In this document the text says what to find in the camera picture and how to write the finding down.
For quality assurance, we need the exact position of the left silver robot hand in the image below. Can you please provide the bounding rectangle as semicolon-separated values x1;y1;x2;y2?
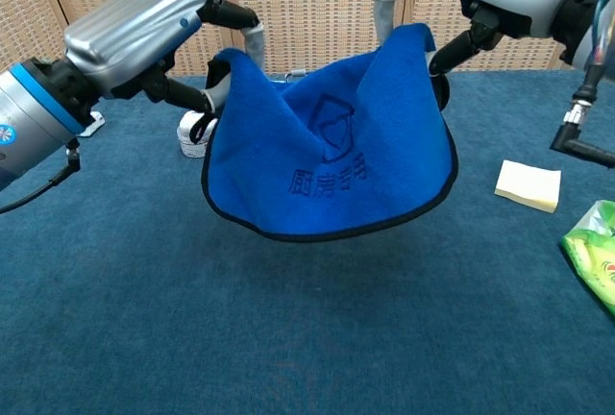
63;0;291;121

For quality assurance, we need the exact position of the blue kitchen towel black trim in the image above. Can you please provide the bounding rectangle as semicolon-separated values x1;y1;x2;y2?
200;22;460;243

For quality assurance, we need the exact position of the small green white box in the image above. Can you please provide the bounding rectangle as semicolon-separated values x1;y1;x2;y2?
76;110;106;138

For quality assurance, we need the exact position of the white round tape jar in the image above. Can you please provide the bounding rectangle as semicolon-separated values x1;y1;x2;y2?
176;110;218;159

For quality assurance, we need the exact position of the woven wooden folding screen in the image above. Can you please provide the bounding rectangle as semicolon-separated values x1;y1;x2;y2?
0;0;615;84

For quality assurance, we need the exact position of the yellow sticky note pad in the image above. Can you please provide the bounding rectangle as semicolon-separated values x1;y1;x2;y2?
494;159;562;215

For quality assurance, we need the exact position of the green plastic bag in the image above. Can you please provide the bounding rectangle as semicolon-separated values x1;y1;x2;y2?
559;199;615;316

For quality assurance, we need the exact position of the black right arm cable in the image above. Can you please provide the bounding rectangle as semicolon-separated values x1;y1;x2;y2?
550;0;615;169

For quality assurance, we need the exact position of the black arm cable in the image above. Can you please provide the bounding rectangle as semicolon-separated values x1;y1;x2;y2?
0;138;83;215
550;0;615;169

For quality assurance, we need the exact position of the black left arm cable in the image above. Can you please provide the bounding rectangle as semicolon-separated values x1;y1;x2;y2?
0;138;83;215

